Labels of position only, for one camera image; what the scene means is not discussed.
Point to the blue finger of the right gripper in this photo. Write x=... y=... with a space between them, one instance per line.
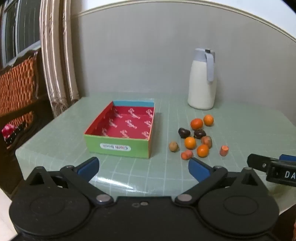
x=284 y=157

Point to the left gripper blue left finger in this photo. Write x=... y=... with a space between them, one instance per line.
x=78 y=177

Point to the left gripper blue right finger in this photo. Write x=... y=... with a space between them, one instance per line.
x=208 y=178

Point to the orange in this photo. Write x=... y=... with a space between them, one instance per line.
x=208 y=120
x=203 y=151
x=190 y=143

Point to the carrot piece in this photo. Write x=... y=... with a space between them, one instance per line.
x=224 y=150
x=187 y=154

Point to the brown reddish fruit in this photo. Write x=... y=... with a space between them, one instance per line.
x=206 y=140

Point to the dark chestnut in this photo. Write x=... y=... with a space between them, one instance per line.
x=184 y=133
x=199 y=133

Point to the large orange tangerine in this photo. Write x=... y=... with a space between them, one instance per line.
x=196 y=124

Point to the colourful cardboard box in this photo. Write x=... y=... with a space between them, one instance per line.
x=123 y=128

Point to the red checkered cloth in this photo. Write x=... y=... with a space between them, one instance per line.
x=7 y=130

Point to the cream thermos jug grey lid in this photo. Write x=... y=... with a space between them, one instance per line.
x=202 y=81

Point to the wooden chair orange cushion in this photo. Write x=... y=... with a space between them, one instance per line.
x=25 y=104

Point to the beige curtain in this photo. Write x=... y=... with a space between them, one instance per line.
x=57 y=55

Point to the window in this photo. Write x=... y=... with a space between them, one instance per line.
x=20 y=31

